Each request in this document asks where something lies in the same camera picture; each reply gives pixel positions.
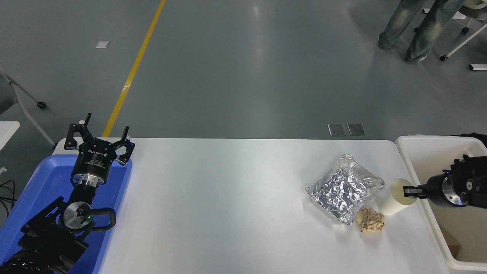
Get white paper cup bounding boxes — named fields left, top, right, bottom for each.
left=380, top=178, right=418, bottom=216

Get white side table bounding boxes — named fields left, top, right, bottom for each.
left=0, top=121, right=20, bottom=151

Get crumpled silver foil tray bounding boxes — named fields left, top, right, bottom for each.
left=304, top=154, right=385, bottom=226

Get large pale plastic bin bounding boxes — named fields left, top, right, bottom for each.
left=396, top=135, right=487, bottom=271

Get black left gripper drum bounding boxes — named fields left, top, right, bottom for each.
left=72, top=139, right=123, bottom=180

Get crumpled tan paper ball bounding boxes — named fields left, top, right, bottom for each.
left=355, top=205, right=385, bottom=233

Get grey chair with castor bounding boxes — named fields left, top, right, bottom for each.
left=0, top=68, right=56, bottom=149

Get blue plastic tray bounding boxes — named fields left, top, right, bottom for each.
left=0, top=154, right=133, bottom=274

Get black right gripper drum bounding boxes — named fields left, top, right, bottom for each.
left=418, top=174, right=449, bottom=207

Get white wheeled chair frame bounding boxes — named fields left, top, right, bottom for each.
left=414, top=0, right=487, bottom=61

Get black loose cables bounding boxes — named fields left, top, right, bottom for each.
left=0, top=180, right=16, bottom=218

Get brown cardboard piece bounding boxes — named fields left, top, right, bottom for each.
left=441, top=228, right=461, bottom=258

